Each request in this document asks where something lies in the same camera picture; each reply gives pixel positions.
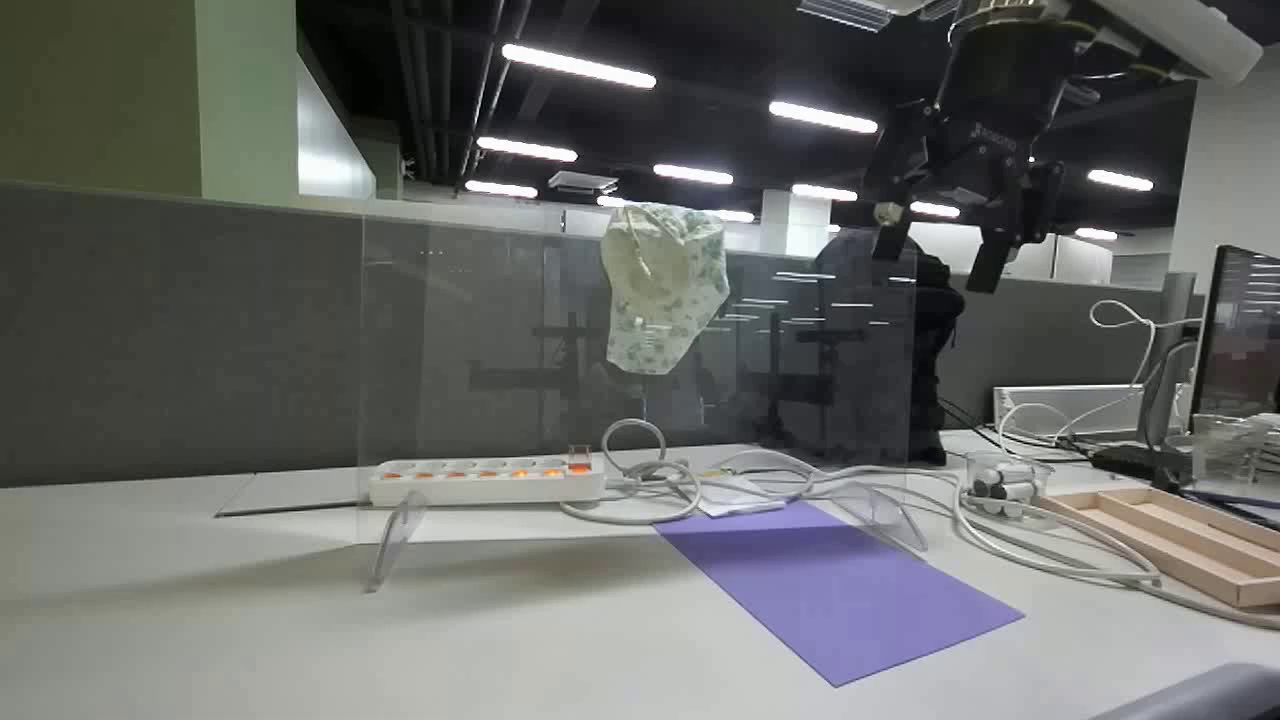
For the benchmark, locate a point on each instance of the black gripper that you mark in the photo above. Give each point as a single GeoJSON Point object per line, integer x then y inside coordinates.
{"type": "Point", "coordinates": [976, 139]}

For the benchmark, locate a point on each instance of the white box device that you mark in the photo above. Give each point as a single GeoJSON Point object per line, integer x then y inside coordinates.
{"type": "Point", "coordinates": [1064, 408]}

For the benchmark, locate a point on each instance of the white green patterned cloth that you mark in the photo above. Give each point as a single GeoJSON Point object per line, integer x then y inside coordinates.
{"type": "Point", "coordinates": [671, 278]}

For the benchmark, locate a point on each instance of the purple paper sheet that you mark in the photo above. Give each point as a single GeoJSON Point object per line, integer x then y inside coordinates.
{"type": "Point", "coordinates": [837, 597]}

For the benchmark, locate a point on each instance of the transparent acrylic screen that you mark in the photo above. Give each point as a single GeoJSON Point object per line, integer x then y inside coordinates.
{"type": "Point", "coordinates": [495, 346]}

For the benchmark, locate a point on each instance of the white power strip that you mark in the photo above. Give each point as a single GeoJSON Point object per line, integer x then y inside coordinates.
{"type": "Point", "coordinates": [485, 481]}

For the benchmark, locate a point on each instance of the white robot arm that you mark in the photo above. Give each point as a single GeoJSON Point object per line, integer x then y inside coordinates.
{"type": "Point", "coordinates": [1128, 38]}

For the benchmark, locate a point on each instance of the computer monitor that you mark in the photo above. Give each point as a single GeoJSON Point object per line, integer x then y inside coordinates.
{"type": "Point", "coordinates": [1239, 362]}

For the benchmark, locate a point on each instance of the white power adapter plug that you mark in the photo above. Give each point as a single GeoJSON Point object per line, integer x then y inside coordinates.
{"type": "Point", "coordinates": [1003, 488]}

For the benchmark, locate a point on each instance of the wooden tray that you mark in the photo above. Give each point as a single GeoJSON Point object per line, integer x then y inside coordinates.
{"type": "Point", "coordinates": [1196, 544]}

